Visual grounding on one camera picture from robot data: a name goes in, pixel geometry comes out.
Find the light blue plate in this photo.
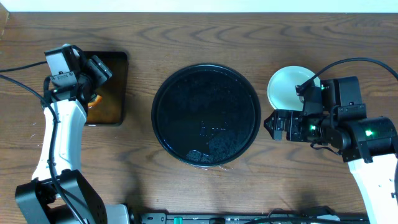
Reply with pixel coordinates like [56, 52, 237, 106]
[267, 66, 323, 114]

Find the orange green sponge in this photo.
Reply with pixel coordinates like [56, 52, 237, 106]
[88, 95, 103, 109]

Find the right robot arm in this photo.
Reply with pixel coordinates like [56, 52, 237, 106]
[264, 77, 397, 223]

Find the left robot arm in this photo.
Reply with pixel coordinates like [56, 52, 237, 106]
[15, 44, 131, 224]

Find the black rectangular water tray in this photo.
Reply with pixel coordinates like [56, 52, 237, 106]
[85, 51, 129, 126]

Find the round black tray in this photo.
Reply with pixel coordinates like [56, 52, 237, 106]
[151, 63, 261, 167]

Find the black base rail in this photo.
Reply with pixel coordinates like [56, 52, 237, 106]
[134, 212, 370, 224]

